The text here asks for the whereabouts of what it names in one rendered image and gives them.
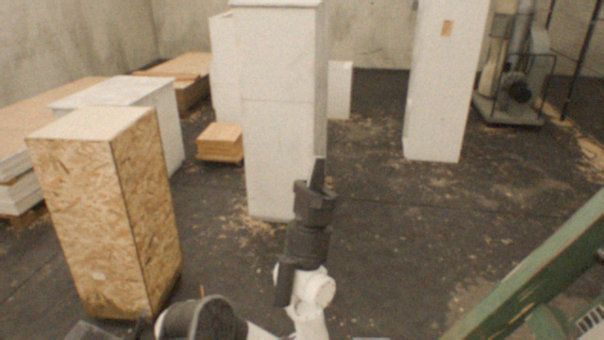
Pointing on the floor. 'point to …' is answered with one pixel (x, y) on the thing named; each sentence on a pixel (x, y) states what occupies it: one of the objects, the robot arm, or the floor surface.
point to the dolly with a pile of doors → (221, 144)
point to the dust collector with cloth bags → (513, 86)
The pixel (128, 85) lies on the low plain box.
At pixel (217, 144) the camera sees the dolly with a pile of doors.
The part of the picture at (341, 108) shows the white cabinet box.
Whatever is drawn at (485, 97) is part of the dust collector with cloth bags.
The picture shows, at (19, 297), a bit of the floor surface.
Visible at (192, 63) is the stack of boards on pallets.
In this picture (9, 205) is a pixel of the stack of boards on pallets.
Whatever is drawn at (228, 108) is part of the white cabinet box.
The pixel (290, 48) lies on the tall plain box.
